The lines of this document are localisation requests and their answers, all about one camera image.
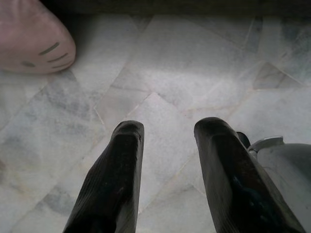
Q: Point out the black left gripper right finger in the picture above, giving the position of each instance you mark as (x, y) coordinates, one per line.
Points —
(230, 182)

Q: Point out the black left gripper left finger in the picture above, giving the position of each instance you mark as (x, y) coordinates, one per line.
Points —
(114, 182)

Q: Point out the pink plush pillow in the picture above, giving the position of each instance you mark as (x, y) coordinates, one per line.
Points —
(29, 36)

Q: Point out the dark brown two-seat sofa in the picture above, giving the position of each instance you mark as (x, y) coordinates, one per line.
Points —
(170, 6)

